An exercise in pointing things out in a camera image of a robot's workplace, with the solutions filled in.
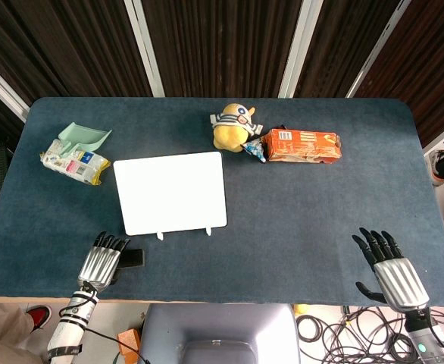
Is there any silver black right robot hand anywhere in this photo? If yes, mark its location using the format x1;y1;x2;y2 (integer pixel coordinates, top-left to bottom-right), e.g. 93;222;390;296
352;227;430;313

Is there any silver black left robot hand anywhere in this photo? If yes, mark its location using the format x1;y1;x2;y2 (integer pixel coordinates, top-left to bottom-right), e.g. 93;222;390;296
77;231;131;293

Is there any small black block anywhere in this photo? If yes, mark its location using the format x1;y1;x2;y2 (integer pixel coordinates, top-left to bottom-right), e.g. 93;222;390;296
116;248;145;269

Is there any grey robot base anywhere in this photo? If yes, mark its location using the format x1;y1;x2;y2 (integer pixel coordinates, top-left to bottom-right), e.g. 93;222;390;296
140;303;301;364

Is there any white rectangular board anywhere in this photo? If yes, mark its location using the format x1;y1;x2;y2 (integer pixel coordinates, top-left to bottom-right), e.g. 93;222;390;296
113;151;228;237

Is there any red shoe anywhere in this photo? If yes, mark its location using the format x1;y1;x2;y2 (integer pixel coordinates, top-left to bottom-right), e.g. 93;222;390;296
25;305;53;333

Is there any orange block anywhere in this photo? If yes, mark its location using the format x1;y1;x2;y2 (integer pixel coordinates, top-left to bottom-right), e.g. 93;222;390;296
116;328;142;364

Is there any white yellow snack packet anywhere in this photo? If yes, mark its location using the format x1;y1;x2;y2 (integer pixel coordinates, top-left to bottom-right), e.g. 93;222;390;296
39;138;111;186

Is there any beige trouser leg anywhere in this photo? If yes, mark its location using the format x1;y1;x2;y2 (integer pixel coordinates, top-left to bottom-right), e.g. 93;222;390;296
0;297;43;364

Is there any white orange sneaker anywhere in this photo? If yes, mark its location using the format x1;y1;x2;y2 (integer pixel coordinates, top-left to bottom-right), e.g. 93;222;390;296
426;149;444;187

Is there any dark blue tablecloth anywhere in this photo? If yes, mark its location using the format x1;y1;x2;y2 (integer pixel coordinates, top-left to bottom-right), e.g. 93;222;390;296
0;96;444;306

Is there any mint green dustpan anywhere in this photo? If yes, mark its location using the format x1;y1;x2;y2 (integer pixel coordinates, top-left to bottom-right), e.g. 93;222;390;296
58;121;113;160

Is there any crumpled orange carton box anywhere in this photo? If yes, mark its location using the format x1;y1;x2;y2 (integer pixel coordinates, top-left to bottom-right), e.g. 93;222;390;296
262;128;342;165

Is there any yellow plush toy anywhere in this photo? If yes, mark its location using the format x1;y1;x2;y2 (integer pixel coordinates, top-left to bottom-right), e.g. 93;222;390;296
209;103;264;153

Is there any small blue white packet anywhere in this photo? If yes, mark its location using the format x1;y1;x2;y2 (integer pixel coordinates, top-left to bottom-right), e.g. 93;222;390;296
241;136;267;164

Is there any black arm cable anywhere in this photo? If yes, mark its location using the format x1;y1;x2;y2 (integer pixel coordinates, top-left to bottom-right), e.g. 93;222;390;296
58;282;151;364

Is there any black floor cable tangle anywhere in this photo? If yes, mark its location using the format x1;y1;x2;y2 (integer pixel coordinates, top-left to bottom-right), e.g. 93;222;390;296
295;305;444;364

